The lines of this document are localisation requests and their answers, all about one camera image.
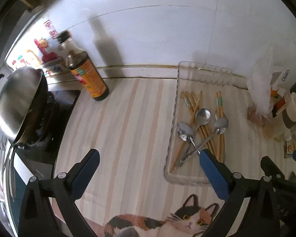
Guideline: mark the black induction cooker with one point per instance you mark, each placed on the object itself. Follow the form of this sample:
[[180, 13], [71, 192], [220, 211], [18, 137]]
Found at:
[[38, 156]]

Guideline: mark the clear plastic tray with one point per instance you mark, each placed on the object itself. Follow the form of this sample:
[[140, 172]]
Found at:
[[196, 77]]

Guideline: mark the colourful toy container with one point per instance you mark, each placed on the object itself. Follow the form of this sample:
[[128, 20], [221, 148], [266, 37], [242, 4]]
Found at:
[[52, 63]]

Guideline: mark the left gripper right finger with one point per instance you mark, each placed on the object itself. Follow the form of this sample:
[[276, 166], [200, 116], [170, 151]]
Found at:
[[223, 181]]

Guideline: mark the white plastic bag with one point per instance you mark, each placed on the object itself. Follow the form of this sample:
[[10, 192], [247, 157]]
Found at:
[[258, 82]]

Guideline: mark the cat pattern table mat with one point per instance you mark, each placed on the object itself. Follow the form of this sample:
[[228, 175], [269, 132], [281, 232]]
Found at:
[[133, 131]]

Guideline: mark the wooden chopstick green band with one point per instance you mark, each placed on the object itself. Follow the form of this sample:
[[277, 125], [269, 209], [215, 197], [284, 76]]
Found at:
[[223, 128]]

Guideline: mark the round steel spoon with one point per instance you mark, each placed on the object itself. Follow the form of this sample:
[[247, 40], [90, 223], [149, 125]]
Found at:
[[202, 117]]

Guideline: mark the orange seasoning packet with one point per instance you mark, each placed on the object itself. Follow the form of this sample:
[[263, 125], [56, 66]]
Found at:
[[278, 99]]

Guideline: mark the steel wok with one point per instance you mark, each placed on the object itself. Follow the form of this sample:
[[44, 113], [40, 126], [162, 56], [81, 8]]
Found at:
[[22, 101]]

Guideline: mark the small colourful card box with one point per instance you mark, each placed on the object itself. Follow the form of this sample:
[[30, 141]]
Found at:
[[289, 148]]

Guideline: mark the soy sauce bottle orange label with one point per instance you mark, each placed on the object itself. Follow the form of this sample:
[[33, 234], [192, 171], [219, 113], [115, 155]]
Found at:
[[82, 68]]

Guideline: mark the slanted steel spoon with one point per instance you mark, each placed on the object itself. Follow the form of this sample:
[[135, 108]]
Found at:
[[199, 146]]

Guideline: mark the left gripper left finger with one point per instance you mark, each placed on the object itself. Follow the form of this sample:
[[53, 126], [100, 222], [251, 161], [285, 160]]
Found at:
[[74, 183]]

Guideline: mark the white lid clear jar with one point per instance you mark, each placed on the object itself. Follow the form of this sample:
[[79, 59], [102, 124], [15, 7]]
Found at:
[[285, 120]]

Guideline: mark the oval steel spoon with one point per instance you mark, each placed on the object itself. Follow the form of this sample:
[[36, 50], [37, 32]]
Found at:
[[186, 134]]

